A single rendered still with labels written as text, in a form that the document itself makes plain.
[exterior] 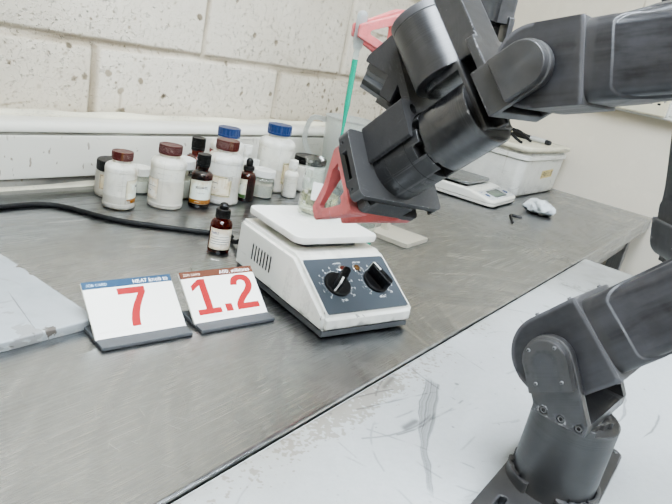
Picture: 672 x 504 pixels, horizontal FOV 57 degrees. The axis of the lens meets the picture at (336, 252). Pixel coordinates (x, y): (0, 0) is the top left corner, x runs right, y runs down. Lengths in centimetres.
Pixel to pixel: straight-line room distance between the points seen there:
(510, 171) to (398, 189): 125
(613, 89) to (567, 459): 25
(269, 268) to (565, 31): 42
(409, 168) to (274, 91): 91
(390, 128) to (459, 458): 28
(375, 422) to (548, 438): 15
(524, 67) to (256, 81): 95
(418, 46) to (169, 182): 57
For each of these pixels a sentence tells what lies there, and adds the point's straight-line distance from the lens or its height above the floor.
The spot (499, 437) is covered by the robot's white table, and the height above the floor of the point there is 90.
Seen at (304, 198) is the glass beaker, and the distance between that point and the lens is 76.
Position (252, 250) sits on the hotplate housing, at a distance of 75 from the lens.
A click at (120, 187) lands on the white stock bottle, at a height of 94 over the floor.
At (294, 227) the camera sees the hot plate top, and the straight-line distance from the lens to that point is 71.
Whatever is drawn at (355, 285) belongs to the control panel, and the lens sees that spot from 69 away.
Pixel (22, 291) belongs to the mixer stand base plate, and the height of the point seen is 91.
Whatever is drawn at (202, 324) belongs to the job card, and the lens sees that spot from 64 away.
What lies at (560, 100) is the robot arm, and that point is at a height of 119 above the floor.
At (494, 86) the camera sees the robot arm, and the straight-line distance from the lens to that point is 46.
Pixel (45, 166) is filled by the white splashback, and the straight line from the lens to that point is 104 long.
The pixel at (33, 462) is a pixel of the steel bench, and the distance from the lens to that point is 47.
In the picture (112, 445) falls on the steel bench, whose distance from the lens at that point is 48.
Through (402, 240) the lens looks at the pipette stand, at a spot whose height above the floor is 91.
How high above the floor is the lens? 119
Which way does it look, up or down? 18 degrees down
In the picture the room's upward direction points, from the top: 12 degrees clockwise
